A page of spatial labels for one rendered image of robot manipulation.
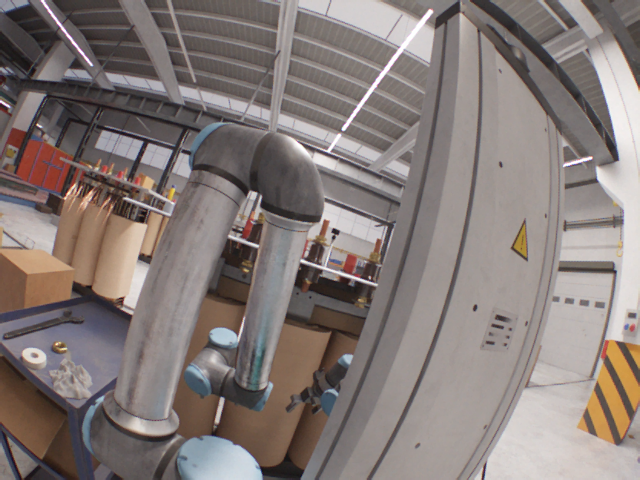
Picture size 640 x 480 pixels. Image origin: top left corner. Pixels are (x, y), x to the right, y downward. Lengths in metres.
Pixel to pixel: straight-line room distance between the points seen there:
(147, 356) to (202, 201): 0.26
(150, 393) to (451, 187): 0.49
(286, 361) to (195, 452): 0.83
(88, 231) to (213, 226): 3.15
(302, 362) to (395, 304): 1.05
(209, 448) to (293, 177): 0.49
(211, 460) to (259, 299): 0.31
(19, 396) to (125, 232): 2.66
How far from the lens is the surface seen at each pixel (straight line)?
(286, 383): 1.30
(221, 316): 1.20
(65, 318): 1.09
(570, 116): 5.20
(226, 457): 0.52
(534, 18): 10.12
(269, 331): 0.55
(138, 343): 0.45
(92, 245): 3.53
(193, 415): 1.46
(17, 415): 0.83
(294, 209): 0.43
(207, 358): 0.77
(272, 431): 1.45
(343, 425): 0.28
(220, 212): 0.44
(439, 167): 0.25
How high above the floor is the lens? 1.35
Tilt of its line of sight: 6 degrees up
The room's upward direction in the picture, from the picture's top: 18 degrees clockwise
